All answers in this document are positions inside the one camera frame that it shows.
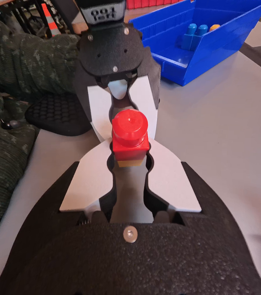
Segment red plastic bin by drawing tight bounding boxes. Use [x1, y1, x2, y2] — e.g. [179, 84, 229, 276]
[126, 0, 186, 10]

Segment striped orange traffic cone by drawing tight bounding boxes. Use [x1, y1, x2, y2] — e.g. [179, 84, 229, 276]
[41, 2, 59, 36]

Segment person's torso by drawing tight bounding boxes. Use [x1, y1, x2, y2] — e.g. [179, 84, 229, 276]
[0, 69, 41, 258]

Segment blue plastic bin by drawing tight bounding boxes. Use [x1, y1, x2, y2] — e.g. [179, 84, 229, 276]
[129, 0, 261, 87]

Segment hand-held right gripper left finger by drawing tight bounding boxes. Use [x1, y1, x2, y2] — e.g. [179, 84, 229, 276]
[59, 138, 117, 223]

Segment red mega block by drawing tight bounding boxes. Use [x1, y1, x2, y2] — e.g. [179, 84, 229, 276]
[112, 109, 151, 161]

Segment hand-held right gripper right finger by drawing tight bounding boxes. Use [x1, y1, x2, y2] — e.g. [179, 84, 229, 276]
[144, 138, 202, 218]

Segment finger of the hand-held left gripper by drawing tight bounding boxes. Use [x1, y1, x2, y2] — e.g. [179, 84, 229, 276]
[87, 85, 113, 143]
[128, 76, 158, 141]

